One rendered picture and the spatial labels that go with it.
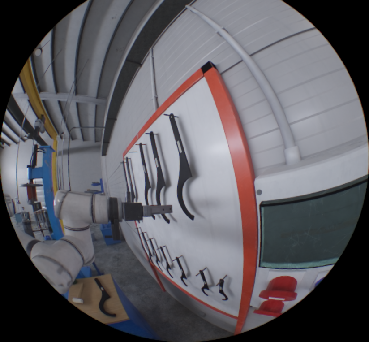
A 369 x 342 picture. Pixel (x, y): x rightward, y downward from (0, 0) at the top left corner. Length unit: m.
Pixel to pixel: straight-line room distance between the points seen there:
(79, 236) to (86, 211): 0.08
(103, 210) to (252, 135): 0.48
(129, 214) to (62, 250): 0.20
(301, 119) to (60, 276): 0.63
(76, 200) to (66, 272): 0.18
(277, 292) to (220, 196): 0.36
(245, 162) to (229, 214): 0.19
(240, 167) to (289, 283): 0.36
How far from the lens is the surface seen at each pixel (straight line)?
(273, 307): 0.49
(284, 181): 0.24
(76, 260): 0.34
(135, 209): 0.33
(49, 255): 0.31
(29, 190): 2.70
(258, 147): 0.40
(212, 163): 0.43
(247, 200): 0.39
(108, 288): 1.56
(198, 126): 0.48
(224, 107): 0.41
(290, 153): 0.34
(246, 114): 0.42
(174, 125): 0.53
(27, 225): 3.08
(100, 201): 0.35
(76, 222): 0.36
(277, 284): 0.37
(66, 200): 0.36
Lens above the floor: 1.98
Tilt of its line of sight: 9 degrees up
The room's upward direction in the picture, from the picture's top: 11 degrees counter-clockwise
